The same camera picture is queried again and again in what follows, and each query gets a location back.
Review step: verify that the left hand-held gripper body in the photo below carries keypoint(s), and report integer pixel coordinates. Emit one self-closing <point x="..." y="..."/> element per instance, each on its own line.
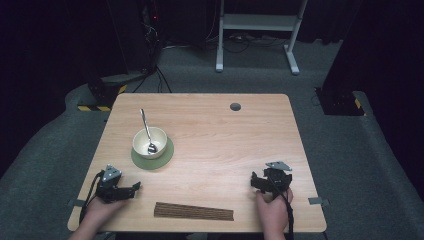
<point x="110" y="188"/>

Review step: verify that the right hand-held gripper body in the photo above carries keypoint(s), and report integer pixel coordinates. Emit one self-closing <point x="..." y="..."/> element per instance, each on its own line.
<point x="278" y="178"/>

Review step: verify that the cream ceramic bowl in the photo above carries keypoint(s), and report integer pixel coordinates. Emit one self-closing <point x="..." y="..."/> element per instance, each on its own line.
<point x="150" y="143"/>

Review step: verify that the row of brown chopsticks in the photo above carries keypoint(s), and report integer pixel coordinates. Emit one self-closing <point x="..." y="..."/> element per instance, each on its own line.
<point x="193" y="212"/>

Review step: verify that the person's left hand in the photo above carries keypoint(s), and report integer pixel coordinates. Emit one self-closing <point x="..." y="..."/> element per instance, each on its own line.
<point x="101" y="210"/>

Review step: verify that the person's right hand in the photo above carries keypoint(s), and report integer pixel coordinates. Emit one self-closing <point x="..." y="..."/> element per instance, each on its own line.
<point x="273" y="210"/>

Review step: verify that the grey tape strip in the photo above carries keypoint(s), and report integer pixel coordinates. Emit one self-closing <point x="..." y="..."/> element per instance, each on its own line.
<point x="318" y="201"/>
<point x="76" y="202"/>

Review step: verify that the round green coaster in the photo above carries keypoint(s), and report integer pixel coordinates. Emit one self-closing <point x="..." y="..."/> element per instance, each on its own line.
<point x="166" y="156"/>

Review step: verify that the metal spoon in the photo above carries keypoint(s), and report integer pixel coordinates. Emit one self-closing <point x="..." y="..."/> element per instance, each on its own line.
<point x="147" y="131"/>

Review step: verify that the black stand with striped base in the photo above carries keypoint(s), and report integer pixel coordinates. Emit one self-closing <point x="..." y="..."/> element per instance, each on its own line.
<point x="103" y="93"/>

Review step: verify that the black stand base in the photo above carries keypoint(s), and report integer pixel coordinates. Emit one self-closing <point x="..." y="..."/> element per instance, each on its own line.
<point x="340" y="103"/>

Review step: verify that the dark equipment rack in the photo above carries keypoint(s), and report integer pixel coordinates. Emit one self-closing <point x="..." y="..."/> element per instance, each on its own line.
<point x="151" y="33"/>

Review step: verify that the white metal stand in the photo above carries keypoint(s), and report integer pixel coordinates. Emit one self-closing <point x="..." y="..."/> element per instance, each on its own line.
<point x="256" y="22"/>

